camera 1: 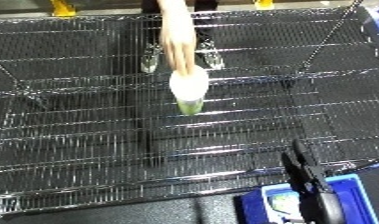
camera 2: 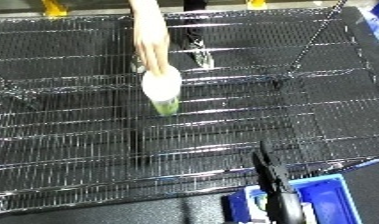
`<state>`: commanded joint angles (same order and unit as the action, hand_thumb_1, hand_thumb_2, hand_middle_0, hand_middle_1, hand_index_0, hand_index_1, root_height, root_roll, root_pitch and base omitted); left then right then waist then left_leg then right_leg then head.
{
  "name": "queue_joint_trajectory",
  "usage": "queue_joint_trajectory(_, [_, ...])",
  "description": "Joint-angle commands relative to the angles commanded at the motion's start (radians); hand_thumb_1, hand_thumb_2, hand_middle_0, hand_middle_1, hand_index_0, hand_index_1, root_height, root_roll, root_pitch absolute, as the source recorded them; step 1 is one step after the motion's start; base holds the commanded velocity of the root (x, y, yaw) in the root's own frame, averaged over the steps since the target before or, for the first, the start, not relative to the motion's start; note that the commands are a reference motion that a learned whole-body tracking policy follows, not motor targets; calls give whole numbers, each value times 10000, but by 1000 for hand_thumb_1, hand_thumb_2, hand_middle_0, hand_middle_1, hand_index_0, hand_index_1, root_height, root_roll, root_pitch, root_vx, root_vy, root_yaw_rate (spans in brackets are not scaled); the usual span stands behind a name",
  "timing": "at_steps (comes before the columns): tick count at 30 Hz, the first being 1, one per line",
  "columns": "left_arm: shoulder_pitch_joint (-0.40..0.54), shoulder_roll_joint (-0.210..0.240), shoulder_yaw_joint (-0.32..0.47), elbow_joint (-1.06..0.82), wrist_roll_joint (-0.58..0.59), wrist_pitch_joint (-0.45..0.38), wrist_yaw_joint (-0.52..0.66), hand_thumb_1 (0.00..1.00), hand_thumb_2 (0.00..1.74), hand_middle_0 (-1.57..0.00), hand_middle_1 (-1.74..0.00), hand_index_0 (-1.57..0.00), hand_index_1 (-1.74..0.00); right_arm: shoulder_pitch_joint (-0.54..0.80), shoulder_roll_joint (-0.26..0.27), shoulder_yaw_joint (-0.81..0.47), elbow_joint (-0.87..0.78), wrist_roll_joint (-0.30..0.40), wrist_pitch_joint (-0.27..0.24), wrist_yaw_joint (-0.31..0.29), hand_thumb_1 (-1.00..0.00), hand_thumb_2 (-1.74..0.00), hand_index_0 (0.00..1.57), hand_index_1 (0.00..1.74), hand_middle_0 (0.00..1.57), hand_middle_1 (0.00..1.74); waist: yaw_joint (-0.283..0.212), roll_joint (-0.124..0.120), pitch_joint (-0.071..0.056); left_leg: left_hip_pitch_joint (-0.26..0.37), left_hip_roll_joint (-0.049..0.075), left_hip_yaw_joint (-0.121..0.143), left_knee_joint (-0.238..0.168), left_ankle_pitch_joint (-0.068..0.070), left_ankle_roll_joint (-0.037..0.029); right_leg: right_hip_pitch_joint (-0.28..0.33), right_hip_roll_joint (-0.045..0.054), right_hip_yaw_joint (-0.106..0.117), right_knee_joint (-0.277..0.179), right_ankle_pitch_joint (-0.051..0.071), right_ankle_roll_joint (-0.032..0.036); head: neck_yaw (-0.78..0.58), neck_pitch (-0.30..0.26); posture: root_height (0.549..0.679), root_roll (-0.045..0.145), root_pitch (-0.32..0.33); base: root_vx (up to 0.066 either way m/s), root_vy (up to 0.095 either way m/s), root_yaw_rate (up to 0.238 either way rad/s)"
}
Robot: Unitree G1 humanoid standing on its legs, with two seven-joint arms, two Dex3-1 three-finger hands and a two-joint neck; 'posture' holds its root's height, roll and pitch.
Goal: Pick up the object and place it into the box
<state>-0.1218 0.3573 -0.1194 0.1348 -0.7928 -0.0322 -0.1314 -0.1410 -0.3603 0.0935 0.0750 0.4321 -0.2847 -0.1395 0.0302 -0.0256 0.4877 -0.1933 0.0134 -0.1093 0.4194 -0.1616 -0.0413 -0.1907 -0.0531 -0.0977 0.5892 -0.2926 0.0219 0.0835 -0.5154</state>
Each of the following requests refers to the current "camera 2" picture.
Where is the person's hand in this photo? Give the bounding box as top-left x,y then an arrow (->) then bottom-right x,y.
132,31 -> 174,77

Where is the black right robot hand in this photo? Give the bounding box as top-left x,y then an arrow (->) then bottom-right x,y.
249,139 -> 307,224

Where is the white paper cup green band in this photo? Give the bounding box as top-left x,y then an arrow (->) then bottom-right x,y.
139,65 -> 186,117

